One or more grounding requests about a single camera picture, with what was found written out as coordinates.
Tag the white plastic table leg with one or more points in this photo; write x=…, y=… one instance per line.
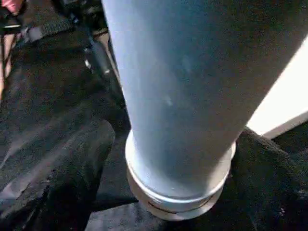
x=180, y=84

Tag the white plastic table top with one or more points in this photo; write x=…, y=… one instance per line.
x=276, y=108

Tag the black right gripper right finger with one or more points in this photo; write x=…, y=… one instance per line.
x=269, y=187

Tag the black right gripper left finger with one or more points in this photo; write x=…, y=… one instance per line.
x=62, y=183

